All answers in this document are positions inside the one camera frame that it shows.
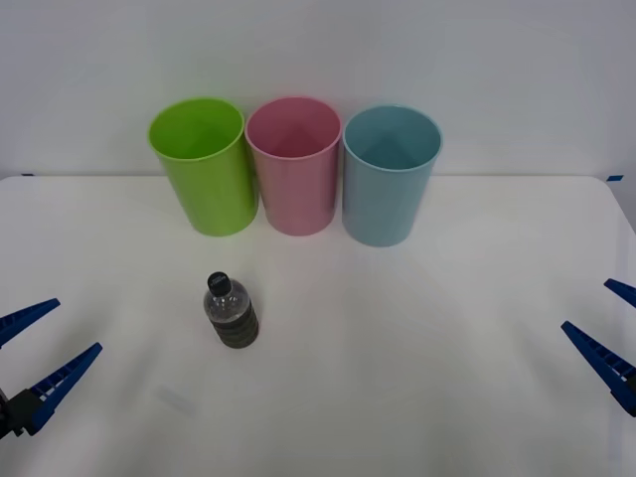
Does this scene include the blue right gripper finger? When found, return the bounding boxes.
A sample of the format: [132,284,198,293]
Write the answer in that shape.
[560,320,636,417]
[603,277,636,307]

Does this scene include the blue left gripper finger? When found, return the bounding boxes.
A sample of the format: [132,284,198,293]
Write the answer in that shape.
[9,342,103,438]
[0,297,62,350]

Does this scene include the small bottle with black cap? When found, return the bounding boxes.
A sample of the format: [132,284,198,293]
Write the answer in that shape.
[202,270,261,351]

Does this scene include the green plastic bin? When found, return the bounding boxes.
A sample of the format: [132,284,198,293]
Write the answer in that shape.
[147,96,260,238]

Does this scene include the pale blue plastic bin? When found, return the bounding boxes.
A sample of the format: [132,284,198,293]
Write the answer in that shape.
[341,103,443,248]

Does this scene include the pink plastic bin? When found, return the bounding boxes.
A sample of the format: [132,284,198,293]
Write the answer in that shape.
[243,95,343,238]

